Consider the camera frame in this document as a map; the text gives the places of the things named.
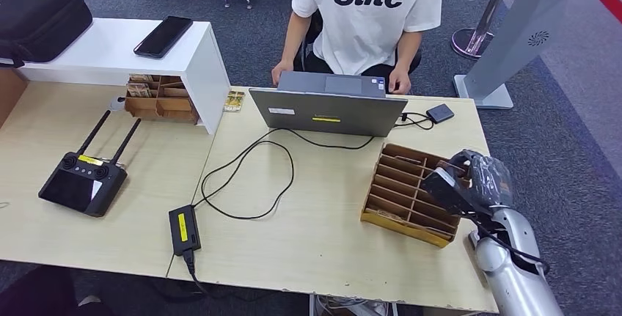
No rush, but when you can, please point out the black laptop power cable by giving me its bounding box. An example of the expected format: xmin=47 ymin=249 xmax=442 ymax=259
xmin=192 ymin=128 xmax=376 ymax=221

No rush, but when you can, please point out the small black external drive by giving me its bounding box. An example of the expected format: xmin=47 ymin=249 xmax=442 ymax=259
xmin=425 ymin=103 xmax=455 ymax=125

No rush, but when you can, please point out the cardboard slotted card organizer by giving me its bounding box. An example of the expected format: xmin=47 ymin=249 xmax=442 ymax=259
xmin=359 ymin=142 xmax=467 ymax=249

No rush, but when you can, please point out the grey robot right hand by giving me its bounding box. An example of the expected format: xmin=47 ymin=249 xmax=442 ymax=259
xmin=447 ymin=148 xmax=515 ymax=215

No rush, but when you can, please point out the thin black drive cable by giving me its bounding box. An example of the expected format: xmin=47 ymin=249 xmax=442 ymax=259
xmin=393 ymin=111 xmax=435 ymax=131

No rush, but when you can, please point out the grey kiosk stand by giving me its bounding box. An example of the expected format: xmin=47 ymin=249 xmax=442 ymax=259
xmin=453 ymin=0 xmax=579 ymax=111

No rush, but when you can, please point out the black remote controller with antennas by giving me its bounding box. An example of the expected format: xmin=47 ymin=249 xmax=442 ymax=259
xmin=37 ymin=110 xmax=143 ymax=218

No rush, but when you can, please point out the yellow patterned ID card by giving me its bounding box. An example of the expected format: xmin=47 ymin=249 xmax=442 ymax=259
xmin=223 ymin=90 xmax=246 ymax=113

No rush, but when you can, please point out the black power adapter yellow label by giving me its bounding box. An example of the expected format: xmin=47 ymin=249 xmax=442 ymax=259
xmin=168 ymin=204 xmax=202 ymax=257

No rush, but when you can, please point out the stack of patterned cards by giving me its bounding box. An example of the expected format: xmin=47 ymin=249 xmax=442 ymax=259
xmin=126 ymin=82 xmax=153 ymax=98

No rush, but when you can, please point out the grey laptop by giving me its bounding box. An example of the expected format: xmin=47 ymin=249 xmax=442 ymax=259
xmin=249 ymin=70 xmax=409 ymax=139

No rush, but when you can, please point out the person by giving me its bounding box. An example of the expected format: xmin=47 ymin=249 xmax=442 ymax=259
xmin=271 ymin=0 xmax=444 ymax=96

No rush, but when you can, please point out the white cable bundle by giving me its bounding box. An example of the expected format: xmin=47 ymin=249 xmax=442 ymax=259
xmin=310 ymin=296 xmax=395 ymax=316

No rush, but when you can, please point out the brown box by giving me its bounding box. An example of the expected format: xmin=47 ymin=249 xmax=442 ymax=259
xmin=0 ymin=67 xmax=29 ymax=128

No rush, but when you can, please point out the chrome stanchion post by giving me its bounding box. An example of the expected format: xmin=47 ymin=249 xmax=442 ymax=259
xmin=450 ymin=0 xmax=519 ymax=61

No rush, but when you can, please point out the black carrying case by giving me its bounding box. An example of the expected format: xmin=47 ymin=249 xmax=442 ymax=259
xmin=0 ymin=0 xmax=94 ymax=68

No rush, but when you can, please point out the person's right hand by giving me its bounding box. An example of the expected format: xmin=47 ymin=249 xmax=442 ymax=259
xmin=271 ymin=59 xmax=296 ymax=87

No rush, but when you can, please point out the black office chair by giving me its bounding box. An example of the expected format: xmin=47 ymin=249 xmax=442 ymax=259
xmin=291 ymin=7 xmax=424 ymax=79

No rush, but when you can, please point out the small cardboard compartment organizer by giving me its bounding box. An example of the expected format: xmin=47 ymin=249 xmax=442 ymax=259
xmin=124 ymin=74 xmax=201 ymax=126

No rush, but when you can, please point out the black smartphone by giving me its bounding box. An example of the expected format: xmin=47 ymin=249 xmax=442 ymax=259
xmin=133 ymin=15 xmax=194 ymax=59

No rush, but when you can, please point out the black mains cord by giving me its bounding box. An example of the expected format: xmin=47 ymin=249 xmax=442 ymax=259
xmin=166 ymin=250 xmax=211 ymax=299

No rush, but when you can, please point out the person's left hand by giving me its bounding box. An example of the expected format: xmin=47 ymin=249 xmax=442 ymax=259
xmin=387 ymin=63 xmax=413 ymax=95

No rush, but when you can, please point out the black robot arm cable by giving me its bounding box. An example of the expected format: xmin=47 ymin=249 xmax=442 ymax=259
xmin=461 ymin=211 xmax=552 ymax=276

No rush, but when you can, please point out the white desk shelf riser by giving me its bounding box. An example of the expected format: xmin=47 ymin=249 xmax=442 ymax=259
xmin=17 ymin=17 xmax=232 ymax=136

